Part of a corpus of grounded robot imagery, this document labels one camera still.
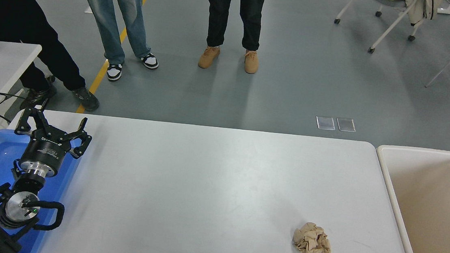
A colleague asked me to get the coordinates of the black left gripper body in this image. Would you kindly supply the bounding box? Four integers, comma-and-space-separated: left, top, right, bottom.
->
17, 126, 73, 174

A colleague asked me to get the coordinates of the clear floor plate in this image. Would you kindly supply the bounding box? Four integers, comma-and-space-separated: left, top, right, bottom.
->
336, 117, 357, 132
316, 116, 336, 131

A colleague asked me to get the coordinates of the crumpled tan paper ball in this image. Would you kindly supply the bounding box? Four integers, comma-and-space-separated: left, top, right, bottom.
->
291, 221, 333, 253

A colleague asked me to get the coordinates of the large pale bin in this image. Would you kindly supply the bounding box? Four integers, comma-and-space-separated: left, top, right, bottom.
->
367, 144, 450, 253

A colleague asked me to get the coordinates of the pale cloth on chair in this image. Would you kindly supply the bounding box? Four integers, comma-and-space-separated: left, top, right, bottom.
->
404, 0, 440, 29

